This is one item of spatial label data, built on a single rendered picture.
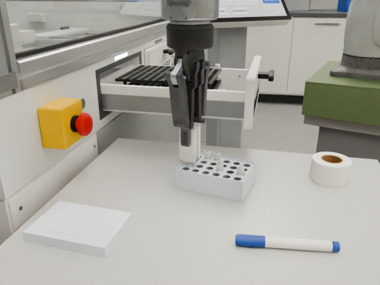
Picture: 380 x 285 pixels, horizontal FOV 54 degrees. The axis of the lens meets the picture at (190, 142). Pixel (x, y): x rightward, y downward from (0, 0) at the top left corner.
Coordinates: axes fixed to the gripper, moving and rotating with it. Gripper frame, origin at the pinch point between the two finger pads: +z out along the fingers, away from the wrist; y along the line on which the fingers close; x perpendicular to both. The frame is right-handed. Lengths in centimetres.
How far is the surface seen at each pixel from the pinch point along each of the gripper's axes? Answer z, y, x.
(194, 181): 5.7, 3.1, 2.2
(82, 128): -3.7, 9.7, -15.2
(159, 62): -4, -49, -32
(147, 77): -5.9, -20.1, -19.7
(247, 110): -2.3, -15.2, 6.2
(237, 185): 4.9, 3.2, 9.9
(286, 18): -12, -135, -9
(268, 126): 84, -249, -35
